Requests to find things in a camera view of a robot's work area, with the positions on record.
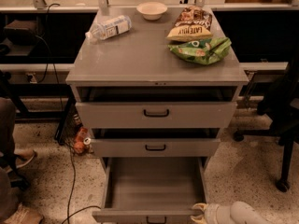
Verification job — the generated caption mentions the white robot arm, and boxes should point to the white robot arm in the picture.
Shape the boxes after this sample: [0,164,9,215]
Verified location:
[191,201,273,224]

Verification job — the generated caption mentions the tan shoe lower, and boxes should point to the tan shoe lower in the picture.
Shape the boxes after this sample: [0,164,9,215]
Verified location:
[1,203,44,224]

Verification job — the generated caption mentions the grey drawer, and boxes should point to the grey drawer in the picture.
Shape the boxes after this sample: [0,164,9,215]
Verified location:
[76,102,236,129]
[91,138,220,157]
[93,157,206,224]

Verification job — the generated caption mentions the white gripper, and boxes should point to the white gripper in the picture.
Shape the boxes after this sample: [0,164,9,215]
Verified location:
[191,203,235,224]

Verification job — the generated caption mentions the grey bottom drawer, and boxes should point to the grey bottom drawer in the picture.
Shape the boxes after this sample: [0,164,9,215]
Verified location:
[93,157,206,224]

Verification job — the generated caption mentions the person leg lower left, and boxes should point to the person leg lower left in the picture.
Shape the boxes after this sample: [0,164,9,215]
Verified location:
[0,168,19,222]

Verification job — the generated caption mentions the grey top drawer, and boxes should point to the grey top drawer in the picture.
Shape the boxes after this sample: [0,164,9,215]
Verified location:
[76,102,236,129]

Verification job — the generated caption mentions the grey middle drawer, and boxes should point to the grey middle drawer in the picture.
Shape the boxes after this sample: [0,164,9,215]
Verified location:
[91,138,220,157]

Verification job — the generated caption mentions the orange objects on floor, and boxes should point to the orange objects on floor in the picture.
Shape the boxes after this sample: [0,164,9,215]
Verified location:
[73,127,91,154]

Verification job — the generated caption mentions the grey metal drawer cabinet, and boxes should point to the grey metal drawer cabinet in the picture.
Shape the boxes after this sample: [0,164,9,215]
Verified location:
[65,6,249,181]

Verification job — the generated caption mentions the black floor cable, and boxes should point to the black floor cable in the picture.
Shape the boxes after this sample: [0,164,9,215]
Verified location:
[61,140,102,224]

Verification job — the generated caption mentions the person leg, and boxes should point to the person leg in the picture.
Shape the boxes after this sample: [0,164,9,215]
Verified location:
[0,168,19,222]
[0,97,16,156]

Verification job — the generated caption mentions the green snack bag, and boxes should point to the green snack bag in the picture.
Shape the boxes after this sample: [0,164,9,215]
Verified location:
[168,37,232,65]

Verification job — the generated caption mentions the brown yellow chip bag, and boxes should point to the brown yellow chip bag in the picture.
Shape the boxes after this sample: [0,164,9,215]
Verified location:
[166,6,212,42]

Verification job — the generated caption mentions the dark box on shelf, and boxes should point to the dark box on shelf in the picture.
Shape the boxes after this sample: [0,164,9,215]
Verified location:
[4,20,37,46]

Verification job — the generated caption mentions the black rolling chair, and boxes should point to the black rolling chair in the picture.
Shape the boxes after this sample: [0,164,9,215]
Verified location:
[233,57,299,192]

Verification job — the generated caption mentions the clear plastic water bottle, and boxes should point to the clear plastic water bottle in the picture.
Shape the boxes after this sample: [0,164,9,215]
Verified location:
[85,15,132,41]

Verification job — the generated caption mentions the person leg upper left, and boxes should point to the person leg upper left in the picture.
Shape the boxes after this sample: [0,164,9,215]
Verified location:
[0,97,16,156]

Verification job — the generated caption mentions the white bowl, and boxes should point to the white bowl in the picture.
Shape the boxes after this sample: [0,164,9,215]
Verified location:
[136,2,167,21]

